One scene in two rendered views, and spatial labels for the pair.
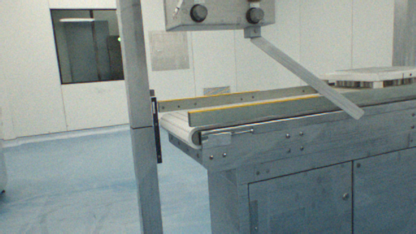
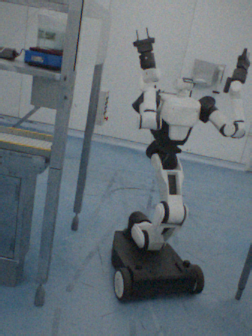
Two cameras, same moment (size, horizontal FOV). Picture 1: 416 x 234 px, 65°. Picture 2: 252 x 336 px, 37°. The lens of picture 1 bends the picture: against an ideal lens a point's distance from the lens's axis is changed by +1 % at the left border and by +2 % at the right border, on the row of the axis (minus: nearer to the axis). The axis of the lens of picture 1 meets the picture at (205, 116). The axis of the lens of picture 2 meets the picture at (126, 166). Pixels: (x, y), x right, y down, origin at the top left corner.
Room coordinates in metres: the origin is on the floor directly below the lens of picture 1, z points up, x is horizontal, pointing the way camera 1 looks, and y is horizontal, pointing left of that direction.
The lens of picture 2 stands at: (2.52, 1.27, 1.56)
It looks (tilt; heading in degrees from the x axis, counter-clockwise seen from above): 18 degrees down; 203
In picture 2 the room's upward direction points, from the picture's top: 11 degrees clockwise
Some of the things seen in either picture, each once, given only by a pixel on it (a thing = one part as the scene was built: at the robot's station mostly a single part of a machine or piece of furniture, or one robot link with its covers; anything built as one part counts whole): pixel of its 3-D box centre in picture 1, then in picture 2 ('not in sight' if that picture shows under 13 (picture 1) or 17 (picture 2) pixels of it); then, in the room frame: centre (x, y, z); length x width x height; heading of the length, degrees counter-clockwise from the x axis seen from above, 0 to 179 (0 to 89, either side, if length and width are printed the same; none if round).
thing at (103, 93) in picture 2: not in sight; (101, 106); (-0.02, -0.13, 1.05); 0.17 x 0.06 x 0.26; 22
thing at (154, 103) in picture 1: (156, 130); not in sight; (0.94, 0.15, 0.86); 0.02 x 0.01 x 0.20; 112
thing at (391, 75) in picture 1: (374, 74); not in sight; (1.07, -0.56, 0.97); 0.25 x 0.24 x 0.02; 21
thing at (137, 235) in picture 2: not in sight; (148, 236); (0.20, 0.53, 0.28); 0.21 x 0.20 x 0.13; 46
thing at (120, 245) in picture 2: not in sight; (148, 249); (0.22, 0.56, 0.19); 0.64 x 0.52 x 0.33; 46
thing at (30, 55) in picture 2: not in sight; (49, 58); (0.82, -0.03, 1.39); 0.21 x 0.20 x 0.09; 22
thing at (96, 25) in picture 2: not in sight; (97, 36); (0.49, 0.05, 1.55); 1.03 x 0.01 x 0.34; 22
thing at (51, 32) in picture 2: not in sight; (51, 31); (0.82, -0.03, 1.53); 0.15 x 0.15 x 0.19
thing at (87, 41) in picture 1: (102, 45); not in sight; (5.45, 1.61, 1.43); 1.38 x 0.01 x 1.16; 110
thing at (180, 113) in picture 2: not in sight; (172, 115); (0.17, 0.50, 1.15); 0.34 x 0.30 x 0.36; 136
